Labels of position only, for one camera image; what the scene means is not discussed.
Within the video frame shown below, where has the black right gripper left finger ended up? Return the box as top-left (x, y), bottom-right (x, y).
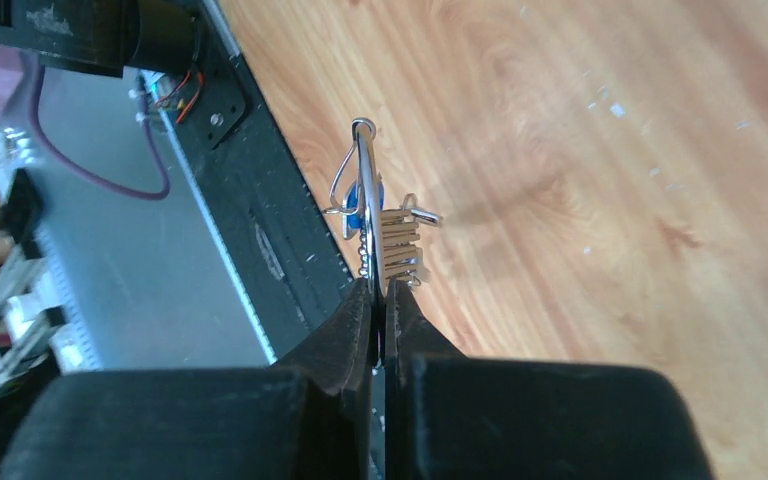
top-left (0, 279), bottom-right (374, 479)

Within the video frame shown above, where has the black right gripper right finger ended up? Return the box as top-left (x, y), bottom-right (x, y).
top-left (383, 281), bottom-right (714, 479)

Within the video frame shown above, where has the large metal keyring with keys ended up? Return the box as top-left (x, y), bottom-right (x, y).
top-left (322, 117), bottom-right (443, 300)

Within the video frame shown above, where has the key with blue tag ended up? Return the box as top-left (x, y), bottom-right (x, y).
top-left (342, 182), bottom-right (364, 240)

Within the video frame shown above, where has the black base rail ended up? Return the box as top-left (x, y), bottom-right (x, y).
top-left (152, 1), bottom-right (351, 368)

